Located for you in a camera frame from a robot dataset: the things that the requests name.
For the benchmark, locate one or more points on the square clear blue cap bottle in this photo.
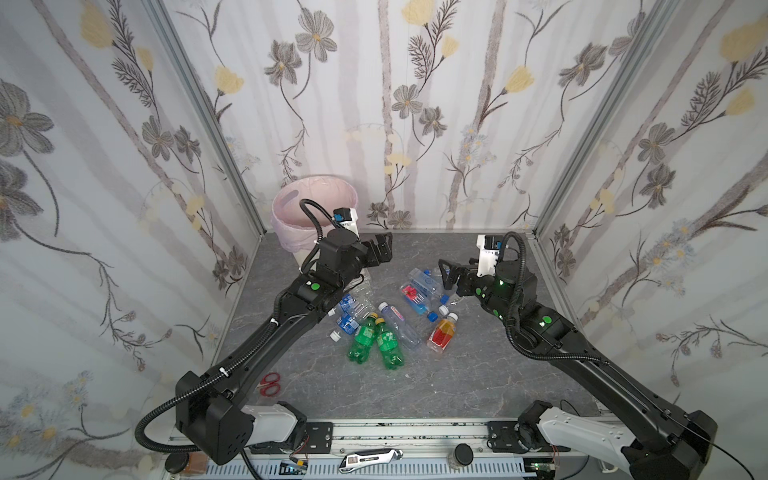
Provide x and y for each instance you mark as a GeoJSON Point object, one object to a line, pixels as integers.
{"type": "Point", "coordinates": [432, 288]}

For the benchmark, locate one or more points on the red scissors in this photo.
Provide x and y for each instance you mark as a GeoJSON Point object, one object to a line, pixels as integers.
{"type": "Point", "coordinates": [269, 386]}

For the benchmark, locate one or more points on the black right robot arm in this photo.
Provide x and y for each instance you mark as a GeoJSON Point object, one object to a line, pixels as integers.
{"type": "Point", "coordinates": [654, 439]}

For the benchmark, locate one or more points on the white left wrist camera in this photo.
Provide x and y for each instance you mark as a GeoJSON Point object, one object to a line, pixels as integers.
{"type": "Point", "coordinates": [346, 218]}

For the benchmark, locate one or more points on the green soda bottle right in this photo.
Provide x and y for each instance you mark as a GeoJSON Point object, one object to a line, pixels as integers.
{"type": "Point", "coordinates": [388, 345]}

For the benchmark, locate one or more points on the orange red liquid bottle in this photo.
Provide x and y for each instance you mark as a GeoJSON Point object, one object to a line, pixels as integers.
{"type": "Point", "coordinates": [443, 333]}

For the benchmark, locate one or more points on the tall clear blue bottle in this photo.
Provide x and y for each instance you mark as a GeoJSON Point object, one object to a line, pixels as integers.
{"type": "Point", "coordinates": [407, 335]}

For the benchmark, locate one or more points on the silver adjustable wrench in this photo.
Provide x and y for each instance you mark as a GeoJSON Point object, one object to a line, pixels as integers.
{"type": "Point", "coordinates": [362, 459]}

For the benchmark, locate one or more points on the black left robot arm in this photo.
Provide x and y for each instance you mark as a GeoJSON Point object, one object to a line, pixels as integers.
{"type": "Point", "coordinates": [209, 407]}

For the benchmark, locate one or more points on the small blue label bottle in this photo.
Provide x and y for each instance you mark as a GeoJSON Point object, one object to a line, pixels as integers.
{"type": "Point", "coordinates": [345, 324]}

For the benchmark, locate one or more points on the clear bottle blue label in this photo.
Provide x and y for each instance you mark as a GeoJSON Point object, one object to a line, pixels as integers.
{"type": "Point", "coordinates": [357, 308]}

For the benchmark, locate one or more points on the cream bin with pink liner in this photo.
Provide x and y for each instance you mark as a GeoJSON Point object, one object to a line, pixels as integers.
{"type": "Point", "coordinates": [294, 229]}

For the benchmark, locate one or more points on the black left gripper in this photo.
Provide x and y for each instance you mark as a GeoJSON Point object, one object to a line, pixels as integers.
{"type": "Point", "coordinates": [377, 249]}

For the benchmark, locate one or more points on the black lid brown jar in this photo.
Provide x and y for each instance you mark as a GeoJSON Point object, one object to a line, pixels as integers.
{"type": "Point", "coordinates": [194, 463]}

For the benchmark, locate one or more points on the pink label blue bottle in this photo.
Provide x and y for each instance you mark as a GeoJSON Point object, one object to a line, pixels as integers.
{"type": "Point", "coordinates": [420, 303]}

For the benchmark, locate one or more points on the green soda bottle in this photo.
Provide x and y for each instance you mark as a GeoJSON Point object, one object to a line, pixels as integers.
{"type": "Point", "coordinates": [360, 349]}
{"type": "Point", "coordinates": [388, 345]}

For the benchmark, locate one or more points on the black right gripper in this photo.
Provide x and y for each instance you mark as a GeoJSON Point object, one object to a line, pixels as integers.
{"type": "Point", "coordinates": [459, 279]}

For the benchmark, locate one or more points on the green soda bottle left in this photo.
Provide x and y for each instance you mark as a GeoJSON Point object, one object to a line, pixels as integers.
{"type": "Point", "coordinates": [360, 349]}

